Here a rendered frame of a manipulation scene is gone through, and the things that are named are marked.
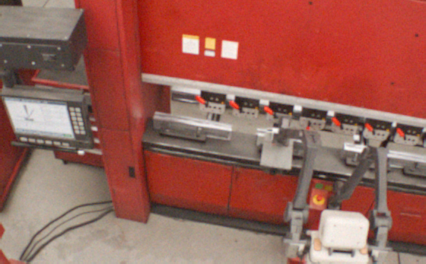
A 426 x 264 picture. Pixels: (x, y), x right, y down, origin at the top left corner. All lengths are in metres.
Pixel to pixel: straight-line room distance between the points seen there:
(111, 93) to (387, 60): 1.50
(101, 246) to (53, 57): 1.84
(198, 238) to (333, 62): 1.76
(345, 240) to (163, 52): 1.37
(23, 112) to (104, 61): 0.50
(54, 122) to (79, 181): 1.59
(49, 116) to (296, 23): 1.32
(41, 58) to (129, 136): 0.91
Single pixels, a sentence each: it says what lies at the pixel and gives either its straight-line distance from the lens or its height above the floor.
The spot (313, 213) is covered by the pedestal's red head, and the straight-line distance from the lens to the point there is 2.91.
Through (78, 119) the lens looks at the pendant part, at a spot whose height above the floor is 1.47.
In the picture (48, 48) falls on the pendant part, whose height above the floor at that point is 1.89.
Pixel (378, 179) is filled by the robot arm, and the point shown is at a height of 1.35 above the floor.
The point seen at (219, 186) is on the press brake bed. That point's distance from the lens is 3.18.
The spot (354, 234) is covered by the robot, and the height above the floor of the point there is 1.35.
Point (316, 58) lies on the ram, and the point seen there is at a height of 1.64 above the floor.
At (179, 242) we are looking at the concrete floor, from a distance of 3.54.
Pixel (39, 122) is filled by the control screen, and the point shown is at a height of 1.41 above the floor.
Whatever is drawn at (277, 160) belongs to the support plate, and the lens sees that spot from 2.75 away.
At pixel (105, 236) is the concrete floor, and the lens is 3.61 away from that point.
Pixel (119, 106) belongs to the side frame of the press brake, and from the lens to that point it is 2.66.
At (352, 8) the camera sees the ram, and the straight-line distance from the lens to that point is 2.29.
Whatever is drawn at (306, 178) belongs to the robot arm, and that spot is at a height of 1.41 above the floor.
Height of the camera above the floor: 3.11
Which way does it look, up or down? 47 degrees down
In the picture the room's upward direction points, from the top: 3 degrees clockwise
